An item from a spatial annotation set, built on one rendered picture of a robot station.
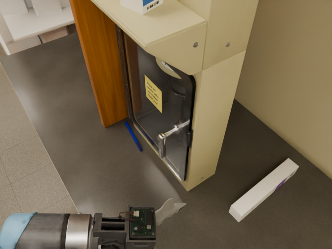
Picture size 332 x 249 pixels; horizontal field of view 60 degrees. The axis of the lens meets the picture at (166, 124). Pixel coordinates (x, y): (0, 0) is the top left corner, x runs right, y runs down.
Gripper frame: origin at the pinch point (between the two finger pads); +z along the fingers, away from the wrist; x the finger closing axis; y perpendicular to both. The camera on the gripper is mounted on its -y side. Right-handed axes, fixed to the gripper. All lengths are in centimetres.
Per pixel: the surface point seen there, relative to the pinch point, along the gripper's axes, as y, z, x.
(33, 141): -120, -77, 125
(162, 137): 7.9, -6.0, 20.9
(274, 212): -13.3, 30.3, 13.6
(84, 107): -21, -29, 60
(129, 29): 36.4, -16.2, 16.0
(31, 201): -122, -67, 76
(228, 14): 39.3, -0.6, 19.7
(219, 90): 22.7, 3.4, 21.6
